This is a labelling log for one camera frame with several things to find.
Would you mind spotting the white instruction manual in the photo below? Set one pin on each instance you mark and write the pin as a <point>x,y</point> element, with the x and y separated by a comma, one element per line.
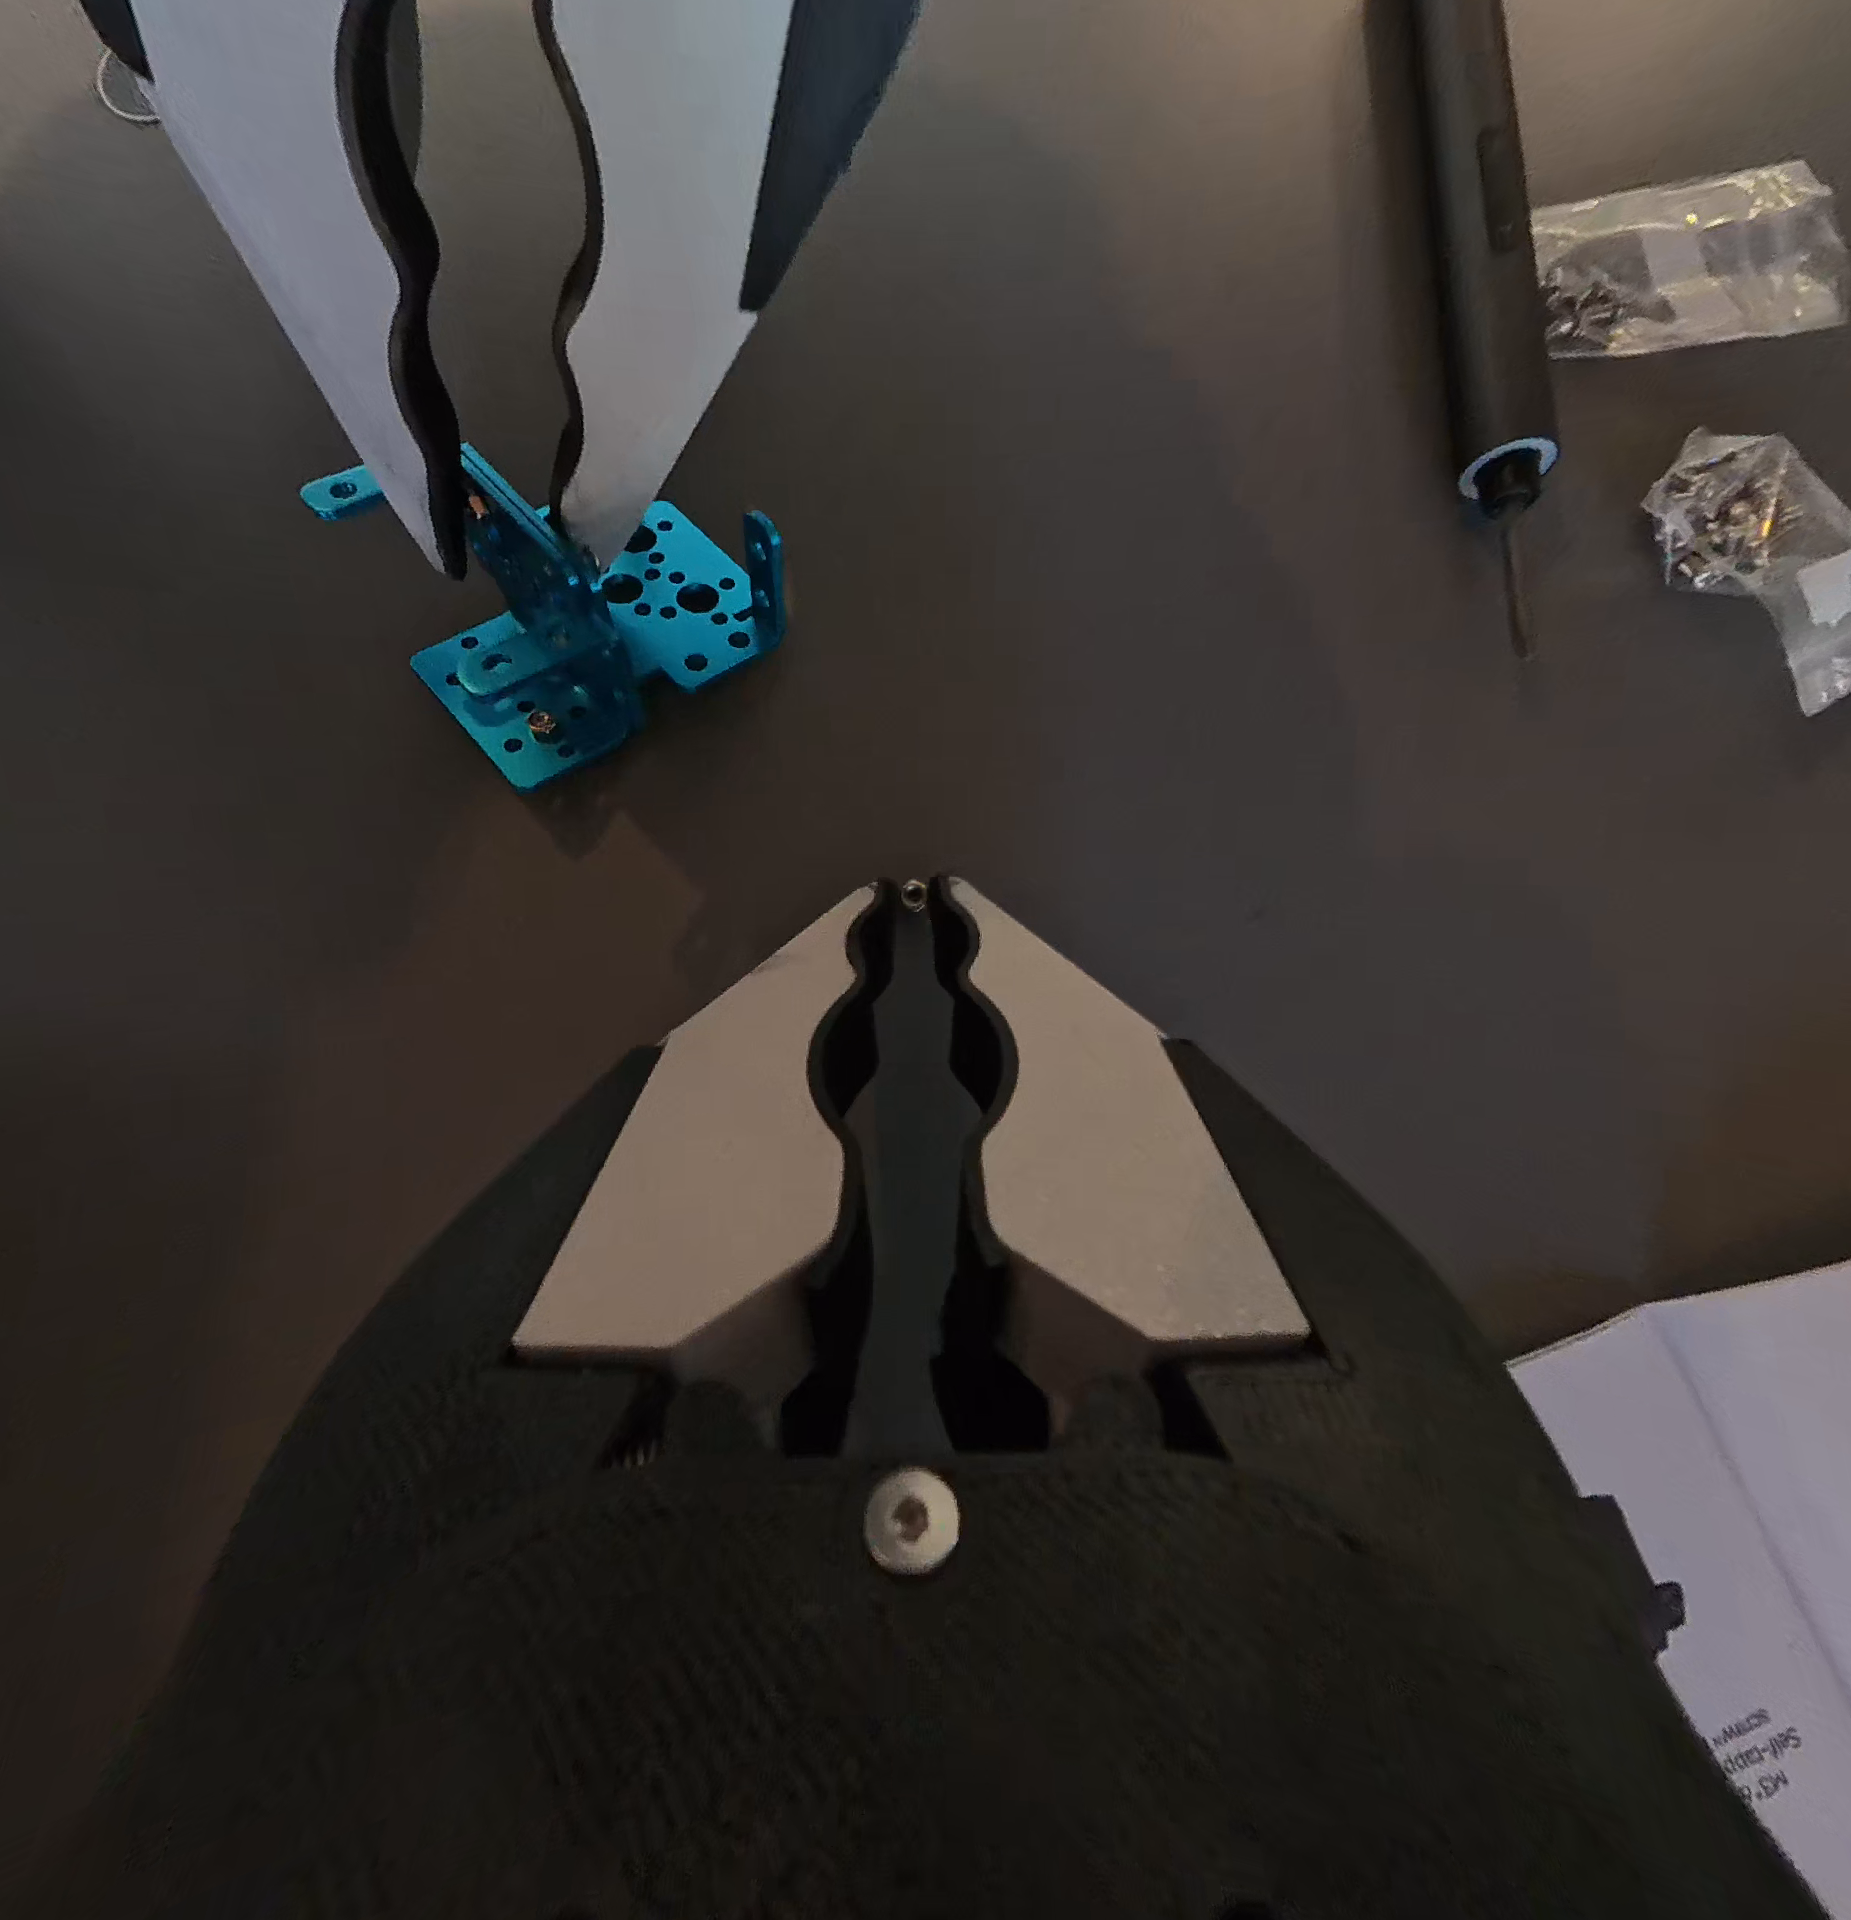
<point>1768,1500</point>

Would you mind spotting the flat clear bag of screws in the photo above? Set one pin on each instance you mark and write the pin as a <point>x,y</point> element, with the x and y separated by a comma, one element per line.
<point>1688,254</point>

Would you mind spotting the black electric screwdriver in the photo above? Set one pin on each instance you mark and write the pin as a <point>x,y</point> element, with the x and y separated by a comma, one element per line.
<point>1485,224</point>

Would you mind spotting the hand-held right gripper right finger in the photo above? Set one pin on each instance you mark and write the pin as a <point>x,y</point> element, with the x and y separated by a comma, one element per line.
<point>1132,1200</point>

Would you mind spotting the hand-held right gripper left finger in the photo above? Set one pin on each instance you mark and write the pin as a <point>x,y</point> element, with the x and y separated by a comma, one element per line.
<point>687,1200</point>

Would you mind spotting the dark grey desk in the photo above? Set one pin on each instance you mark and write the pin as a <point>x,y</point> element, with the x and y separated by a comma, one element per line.
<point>1091,595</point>

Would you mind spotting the blue metal bracket assembly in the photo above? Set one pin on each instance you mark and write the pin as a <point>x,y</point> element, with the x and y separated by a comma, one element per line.
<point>687,595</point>

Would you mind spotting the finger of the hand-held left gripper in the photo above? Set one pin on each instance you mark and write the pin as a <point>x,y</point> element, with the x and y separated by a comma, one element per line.
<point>279,198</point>
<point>667,224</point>

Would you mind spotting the crumpled clear bag of screws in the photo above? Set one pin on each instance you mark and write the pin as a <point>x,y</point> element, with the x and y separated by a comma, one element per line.
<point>1768,555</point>

